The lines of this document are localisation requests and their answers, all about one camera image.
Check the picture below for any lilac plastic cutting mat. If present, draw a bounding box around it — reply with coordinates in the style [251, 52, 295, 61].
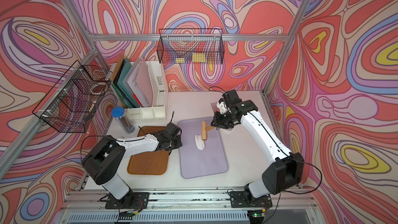
[177, 116, 229, 179]

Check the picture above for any black wire basket back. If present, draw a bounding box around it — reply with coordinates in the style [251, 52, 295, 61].
[157, 28, 225, 64]

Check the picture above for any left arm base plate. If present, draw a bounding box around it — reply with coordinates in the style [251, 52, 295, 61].
[105, 192, 150, 210]

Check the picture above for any black wire basket left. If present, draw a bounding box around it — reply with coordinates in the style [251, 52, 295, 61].
[32, 61, 111, 133]

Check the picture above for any yellow sticky note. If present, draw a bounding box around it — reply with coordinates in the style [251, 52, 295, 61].
[192, 53, 206, 63]

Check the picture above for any brown wooden tray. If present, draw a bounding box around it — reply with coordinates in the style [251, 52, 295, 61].
[127, 125, 171, 175]

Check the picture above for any white file organizer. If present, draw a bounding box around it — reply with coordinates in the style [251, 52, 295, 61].
[110, 59, 169, 121]

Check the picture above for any white dough piece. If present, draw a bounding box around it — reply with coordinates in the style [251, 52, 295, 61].
[195, 135, 205, 150]

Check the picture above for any wooden dough roller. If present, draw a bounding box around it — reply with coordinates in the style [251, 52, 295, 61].
[201, 121, 214, 141]

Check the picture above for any green folder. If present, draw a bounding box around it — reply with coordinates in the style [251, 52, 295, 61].
[114, 59, 141, 108]

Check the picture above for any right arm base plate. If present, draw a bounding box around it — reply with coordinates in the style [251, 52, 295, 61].
[227, 189, 273, 209]

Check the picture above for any white paper folder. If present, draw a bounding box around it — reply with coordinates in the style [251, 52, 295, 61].
[127, 58, 153, 107]

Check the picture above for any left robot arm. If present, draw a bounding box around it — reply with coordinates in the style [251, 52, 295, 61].
[81, 122, 182, 201]

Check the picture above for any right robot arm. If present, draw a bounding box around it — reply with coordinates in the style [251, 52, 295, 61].
[211, 90, 304, 198]

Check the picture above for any black wire basket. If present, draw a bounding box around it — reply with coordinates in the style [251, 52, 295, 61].
[157, 28, 225, 64]
[32, 61, 111, 133]

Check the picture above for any blue lid clear jar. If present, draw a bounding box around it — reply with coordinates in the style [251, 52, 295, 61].
[111, 107, 135, 134]

